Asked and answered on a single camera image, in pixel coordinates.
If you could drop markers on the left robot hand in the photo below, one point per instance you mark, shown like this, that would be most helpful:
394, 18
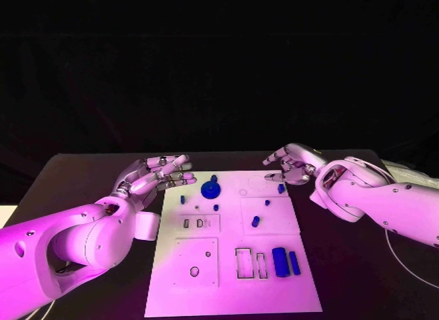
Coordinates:
148, 180

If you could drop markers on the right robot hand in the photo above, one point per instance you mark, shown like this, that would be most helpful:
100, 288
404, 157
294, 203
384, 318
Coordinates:
299, 162

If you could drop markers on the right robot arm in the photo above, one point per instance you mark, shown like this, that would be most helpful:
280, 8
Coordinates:
395, 202

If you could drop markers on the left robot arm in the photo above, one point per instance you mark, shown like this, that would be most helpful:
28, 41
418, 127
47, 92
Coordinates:
32, 252

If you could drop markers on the white task board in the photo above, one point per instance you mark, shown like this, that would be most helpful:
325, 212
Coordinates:
234, 240

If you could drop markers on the blue plug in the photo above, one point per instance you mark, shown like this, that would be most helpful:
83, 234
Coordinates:
281, 188

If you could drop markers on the blue gear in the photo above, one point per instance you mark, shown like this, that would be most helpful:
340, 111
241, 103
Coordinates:
211, 190

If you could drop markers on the blue small knob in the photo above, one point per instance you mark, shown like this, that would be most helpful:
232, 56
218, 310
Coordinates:
214, 178

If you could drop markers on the blue short cylinder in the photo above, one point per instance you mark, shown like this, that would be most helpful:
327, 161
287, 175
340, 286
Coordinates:
255, 221

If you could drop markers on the blue thin long cylinder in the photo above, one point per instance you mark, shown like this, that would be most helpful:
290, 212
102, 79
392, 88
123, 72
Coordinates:
294, 263

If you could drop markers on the blue thick long cylinder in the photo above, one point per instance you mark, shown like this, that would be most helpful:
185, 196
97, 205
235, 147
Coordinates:
281, 262

